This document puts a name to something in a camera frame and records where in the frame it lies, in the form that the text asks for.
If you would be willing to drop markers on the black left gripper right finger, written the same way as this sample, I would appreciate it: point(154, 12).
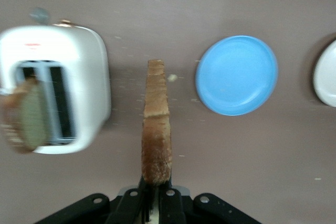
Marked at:
point(173, 208)

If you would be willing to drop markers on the bread crumb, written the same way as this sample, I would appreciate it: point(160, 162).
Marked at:
point(172, 77)

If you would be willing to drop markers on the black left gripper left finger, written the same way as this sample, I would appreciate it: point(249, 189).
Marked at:
point(126, 208)

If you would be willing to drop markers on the white two-slot toaster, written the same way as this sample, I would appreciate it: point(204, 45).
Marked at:
point(84, 77)

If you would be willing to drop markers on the beige plate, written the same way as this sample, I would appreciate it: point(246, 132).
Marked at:
point(326, 77)

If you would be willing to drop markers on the toasted bread slice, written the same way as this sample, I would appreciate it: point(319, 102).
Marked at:
point(29, 116)
point(156, 129)

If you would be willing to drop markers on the blue plate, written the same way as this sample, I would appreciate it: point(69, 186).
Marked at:
point(236, 75)

